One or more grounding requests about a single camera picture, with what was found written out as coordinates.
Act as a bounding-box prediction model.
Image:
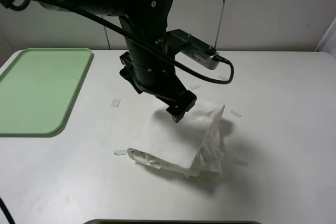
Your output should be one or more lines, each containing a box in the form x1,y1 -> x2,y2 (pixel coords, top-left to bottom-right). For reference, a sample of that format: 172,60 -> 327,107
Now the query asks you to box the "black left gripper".
120,39 -> 197,123

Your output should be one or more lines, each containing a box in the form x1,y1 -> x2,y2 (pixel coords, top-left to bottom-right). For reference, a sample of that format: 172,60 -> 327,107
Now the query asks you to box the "white short sleeve t-shirt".
127,99 -> 225,177

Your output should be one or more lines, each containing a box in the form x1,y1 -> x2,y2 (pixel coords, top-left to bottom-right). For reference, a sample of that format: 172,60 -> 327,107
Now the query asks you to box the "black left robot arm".
1,0 -> 196,122

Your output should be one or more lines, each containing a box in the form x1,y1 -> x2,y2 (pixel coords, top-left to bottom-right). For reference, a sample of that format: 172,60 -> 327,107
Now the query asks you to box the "green plastic tray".
1,48 -> 94,137

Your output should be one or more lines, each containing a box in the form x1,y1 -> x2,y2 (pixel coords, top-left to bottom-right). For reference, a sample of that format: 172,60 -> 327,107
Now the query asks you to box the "white tape piece right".
230,110 -> 241,118

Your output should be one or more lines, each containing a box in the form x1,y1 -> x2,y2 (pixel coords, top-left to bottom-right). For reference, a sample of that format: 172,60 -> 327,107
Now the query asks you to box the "white tape piece left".
111,99 -> 121,108

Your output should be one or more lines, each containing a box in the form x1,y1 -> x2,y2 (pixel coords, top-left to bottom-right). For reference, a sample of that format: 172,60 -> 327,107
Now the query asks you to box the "white tape piece front-right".
233,159 -> 248,166

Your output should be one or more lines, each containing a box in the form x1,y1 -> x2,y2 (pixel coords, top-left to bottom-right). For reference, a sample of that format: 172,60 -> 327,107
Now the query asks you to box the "white tape piece front-left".
113,150 -> 127,156

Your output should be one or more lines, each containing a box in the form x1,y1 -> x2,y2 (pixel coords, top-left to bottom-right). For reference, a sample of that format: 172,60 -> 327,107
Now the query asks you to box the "black left camera cable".
0,0 -> 235,85

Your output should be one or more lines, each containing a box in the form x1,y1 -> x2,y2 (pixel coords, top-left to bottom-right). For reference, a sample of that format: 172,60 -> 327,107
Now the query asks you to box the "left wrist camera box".
167,29 -> 219,70

